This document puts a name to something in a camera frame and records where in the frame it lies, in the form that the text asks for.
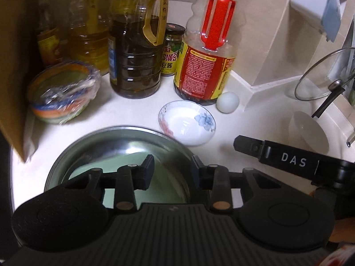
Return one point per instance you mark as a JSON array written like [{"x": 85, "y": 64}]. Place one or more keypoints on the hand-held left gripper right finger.
[{"x": 200, "y": 174}]

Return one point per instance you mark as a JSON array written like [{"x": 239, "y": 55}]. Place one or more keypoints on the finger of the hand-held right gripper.
[{"x": 248, "y": 145}]

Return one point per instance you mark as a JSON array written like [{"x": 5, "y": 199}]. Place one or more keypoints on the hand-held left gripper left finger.
[{"x": 148, "y": 171}]

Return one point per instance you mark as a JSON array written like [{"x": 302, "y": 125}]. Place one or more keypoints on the pale green plate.
[{"x": 163, "y": 188}]

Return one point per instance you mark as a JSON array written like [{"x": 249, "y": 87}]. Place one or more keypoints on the white floral bowl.
[{"x": 307, "y": 133}]

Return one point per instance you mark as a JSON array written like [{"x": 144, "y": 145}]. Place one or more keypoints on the small white floral dish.
[{"x": 183, "y": 124}]

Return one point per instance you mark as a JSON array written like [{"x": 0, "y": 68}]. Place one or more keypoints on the stainless steel bowl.
[{"x": 83, "y": 146}]

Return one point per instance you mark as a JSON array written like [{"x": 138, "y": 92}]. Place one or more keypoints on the pale egg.
[{"x": 228, "y": 102}]

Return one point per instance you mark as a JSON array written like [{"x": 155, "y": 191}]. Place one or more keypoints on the plastic wrapped colourful bowl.
[{"x": 63, "y": 94}]

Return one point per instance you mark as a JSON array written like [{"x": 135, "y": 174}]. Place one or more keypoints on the green labelled sauce jar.
[{"x": 170, "y": 52}]

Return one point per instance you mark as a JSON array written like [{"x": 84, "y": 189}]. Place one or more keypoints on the small slim condiment bottle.
[{"x": 48, "y": 41}]

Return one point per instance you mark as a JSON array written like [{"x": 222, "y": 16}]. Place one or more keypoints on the brown cardboard panel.
[{"x": 16, "y": 61}]

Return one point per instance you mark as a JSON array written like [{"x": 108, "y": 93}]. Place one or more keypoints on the blue white wall box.
[{"x": 313, "y": 2}]

